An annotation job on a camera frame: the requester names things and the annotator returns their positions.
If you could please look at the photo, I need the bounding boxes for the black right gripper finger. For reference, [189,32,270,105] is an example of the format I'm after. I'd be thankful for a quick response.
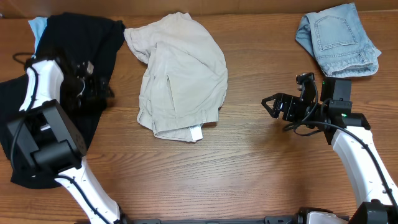
[261,93,284,105]
[261,101,283,118]

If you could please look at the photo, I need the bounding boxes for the beige shorts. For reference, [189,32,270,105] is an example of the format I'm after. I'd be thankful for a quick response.
[124,12,228,142]

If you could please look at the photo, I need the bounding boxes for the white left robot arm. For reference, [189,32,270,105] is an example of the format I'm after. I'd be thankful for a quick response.
[7,57,129,223]

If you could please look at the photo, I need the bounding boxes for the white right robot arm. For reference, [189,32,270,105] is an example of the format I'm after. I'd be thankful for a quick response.
[261,73,397,223]

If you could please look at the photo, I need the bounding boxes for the black garment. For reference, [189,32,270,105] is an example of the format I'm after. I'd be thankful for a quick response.
[1,13,125,189]

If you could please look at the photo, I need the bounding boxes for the light blue garment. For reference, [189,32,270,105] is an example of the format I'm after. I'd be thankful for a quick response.
[28,17,47,52]

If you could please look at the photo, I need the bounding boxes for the folded light blue jeans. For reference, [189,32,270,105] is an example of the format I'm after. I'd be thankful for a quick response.
[295,3,381,78]

